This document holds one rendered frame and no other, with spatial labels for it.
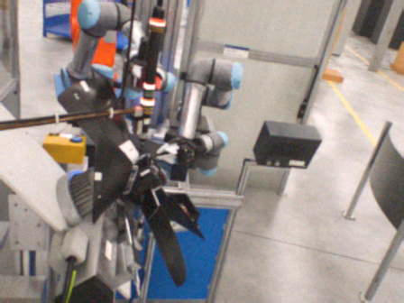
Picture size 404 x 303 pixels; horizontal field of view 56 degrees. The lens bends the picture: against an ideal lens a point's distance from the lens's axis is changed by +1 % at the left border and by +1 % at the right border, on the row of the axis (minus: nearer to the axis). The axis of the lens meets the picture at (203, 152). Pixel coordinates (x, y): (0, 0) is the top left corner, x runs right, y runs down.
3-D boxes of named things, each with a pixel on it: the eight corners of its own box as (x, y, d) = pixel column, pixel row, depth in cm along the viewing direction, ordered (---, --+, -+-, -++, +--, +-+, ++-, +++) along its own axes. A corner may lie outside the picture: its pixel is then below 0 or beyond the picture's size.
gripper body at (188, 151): (188, 150, 142) (209, 143, 150) (173, 138, 146) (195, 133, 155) (183, 166, 146) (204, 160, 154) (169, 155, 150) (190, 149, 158)
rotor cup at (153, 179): (114, 194, 113) (151, 172, 112) (107, 160, 123) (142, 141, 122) (139, 215, 124) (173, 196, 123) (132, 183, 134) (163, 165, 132)
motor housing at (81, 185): (103, 256, 121) (137, 236, 119) (54, 208, 110) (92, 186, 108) (107, 213, 141) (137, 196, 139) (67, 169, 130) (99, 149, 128)
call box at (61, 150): (41, 164, 159) (41, 142, 154) (47, 153, 168) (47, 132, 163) (82, 168, 163) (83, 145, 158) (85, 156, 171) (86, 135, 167)
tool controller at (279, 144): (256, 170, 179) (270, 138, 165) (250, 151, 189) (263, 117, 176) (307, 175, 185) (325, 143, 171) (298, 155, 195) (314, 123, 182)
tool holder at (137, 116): (135, 141, 120) (139, 113, 116) (123, 132, 124) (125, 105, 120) (158, 136, 126) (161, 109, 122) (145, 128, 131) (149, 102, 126)
